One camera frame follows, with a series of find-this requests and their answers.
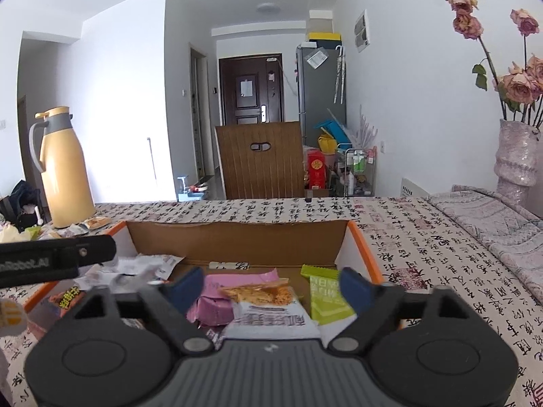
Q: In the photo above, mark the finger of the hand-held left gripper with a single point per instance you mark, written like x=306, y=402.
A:
x=97, y=248

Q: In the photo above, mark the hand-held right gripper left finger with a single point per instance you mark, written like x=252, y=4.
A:
x=184, y=288

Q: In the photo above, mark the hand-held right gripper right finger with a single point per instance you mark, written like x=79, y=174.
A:
x=355, y=290

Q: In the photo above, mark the green snack packet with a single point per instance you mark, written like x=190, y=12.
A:
x=33, y=232
x=318, y=270
x=328, y=303

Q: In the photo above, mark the large grey-white snack packet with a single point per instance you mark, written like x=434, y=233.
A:
x=102, y=279

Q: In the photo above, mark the pink snack packet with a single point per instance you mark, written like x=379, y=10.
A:
x=216, y=305

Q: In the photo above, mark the red snack bag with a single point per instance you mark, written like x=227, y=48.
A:
x=70, y=296

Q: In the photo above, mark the red cardboard box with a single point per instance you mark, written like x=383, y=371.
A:
x=237, y=241

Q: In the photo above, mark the grey-white noodle snack packet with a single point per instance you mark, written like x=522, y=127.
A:
x=271, y=318

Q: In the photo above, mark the orange printed flat packet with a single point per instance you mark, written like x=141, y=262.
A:
x=97, y=222

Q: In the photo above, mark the black bag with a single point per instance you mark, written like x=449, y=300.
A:
x=21, y=205

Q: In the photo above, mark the yellow thermos jug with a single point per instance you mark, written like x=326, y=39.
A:
x=65, y=169

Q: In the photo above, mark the metal rack cart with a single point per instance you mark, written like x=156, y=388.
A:
x=358, y=174

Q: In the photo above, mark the red gift box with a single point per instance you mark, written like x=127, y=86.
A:
x=316, y=169

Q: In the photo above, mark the brown wooden chair back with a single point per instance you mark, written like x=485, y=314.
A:
x=263, y=165

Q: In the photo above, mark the yellow bag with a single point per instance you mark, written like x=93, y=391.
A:
x=327, y=144

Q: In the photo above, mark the grey patterned cloth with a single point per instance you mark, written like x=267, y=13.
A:
x=488, y=220

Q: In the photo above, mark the blue plastic item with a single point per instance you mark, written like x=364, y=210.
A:
x=333, y=131

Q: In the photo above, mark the pale dried plant bunch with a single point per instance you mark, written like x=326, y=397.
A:
x=365, y=129

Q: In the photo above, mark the grey side door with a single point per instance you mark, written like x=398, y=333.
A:
x=198, y=114

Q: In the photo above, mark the grey refrigerator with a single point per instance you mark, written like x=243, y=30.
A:
x=318, y=93

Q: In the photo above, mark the pink textured vase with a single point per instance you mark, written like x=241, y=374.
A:
x=515, y=165

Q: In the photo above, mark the dark brown entrance door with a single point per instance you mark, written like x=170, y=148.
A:
x=250, y=93

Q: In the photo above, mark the white folded umbrella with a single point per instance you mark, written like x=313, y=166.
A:
x=339, y=76

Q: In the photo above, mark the paper sheet on refrigerator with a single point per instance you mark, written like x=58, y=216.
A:
x=317, y=58

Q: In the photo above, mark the yellow box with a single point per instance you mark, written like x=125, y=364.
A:
x=324, y=37

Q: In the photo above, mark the dried pink rose bouquet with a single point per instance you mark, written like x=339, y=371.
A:
x=519, y=87

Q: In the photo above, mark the round ceiling lamp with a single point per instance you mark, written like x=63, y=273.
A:
x=267, y=7

